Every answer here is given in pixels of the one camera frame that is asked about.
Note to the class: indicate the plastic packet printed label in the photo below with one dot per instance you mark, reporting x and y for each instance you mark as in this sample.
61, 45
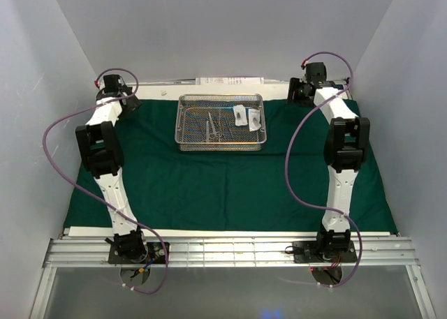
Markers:
254, 119

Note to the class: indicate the steel surgical scissors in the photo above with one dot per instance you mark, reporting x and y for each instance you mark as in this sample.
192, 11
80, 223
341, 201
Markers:
216, 131

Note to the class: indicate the aluminium front rail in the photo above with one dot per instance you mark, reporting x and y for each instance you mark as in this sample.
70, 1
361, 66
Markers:
227, 252

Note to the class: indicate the metal mesh instrument tray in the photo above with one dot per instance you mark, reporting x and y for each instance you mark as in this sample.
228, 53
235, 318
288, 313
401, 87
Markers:
192, 114

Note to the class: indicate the plastic packet black yellow part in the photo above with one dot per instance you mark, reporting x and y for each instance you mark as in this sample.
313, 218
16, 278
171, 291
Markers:
240, 115

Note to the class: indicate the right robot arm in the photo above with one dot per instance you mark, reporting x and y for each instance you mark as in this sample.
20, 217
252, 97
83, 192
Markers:
345, 151

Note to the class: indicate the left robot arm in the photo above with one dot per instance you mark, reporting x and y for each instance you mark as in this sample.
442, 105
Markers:
103, 158

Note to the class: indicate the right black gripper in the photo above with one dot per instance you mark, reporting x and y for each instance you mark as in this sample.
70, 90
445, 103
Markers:
295, 84

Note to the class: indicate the white paper sheet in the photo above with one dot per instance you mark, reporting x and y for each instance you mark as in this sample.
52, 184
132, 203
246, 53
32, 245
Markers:
229, 80

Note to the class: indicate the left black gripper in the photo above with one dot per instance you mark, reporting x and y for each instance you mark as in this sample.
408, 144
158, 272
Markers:
132, 104

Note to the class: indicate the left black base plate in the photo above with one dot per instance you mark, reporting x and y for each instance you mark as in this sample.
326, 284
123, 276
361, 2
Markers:
153, 252

